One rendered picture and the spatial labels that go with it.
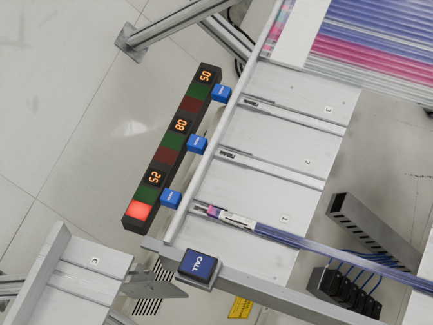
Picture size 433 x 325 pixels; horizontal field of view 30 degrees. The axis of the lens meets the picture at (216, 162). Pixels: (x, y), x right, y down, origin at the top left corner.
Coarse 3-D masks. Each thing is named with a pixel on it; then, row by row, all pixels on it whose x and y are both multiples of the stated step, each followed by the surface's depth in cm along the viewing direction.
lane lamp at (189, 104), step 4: (184, 96) 143; (188, 96) 143; (184, 100) 142; (188, 100) 142; (192, 100) 142; (196, 100) 142; (200, 100) 142; (180, 104) 142; (184, 104) 142; (188, 104) 142; (192, 104) 142; (196, 104) 142; (200, 104) 142; (180, 108) 142; (184, 108) 142; (188, 108) 141; (192, 108) 141; (196, 108) 141; (192, 112) 141; (196, 112) 141
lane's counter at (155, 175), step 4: (152, 168) 136; (148, 172) 136; (152, 172) 136; (156, 172) 136; (160, 172) 136; (164, 172) 135; (148, 176) 135; (152, 176) 135; (156, 176) 135; (160, 176) 135; (164, 176) 135; (144, 180) 135; (148, 180) 135; (152, 180) 135; (156, 180) 135; (160, 180) 135; (152, 184) 134; (156, 184) 134; (160, 184) 134
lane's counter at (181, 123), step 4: (176, 116) 141; (176, 120) 140; (180, 120) 140; (184, 120) 140; (188, 120) 140; (172, 124) 140; (176, 124) 140; (180, 124) 140; (184, 124) 140; (188, 124) 140; (172, 128) 140; (176, 128) 140; (180, 128) 140; (184, 128) 140; (188, 128) 139; (180, 132) 139; (184, 132) 139
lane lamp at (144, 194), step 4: (140, 184) 135; (140, 188) 134; (144, 188) 134; (148, 188) 134; (152, 188) 134; (136, 192) 134; (140, 192) 134; (144, 192) 134; (148, 192) 134; (152, 192) 134; (156, 192) 134; (136, 196) 134; (140, 196) 133; (144, 196) 133; (148, 196) 133; (152, 196) 133; (156, 196) 133; (140, 200) 133; (144, 200) 133; (148, 200) 133; (152, 200) 133; (152, 204) 133
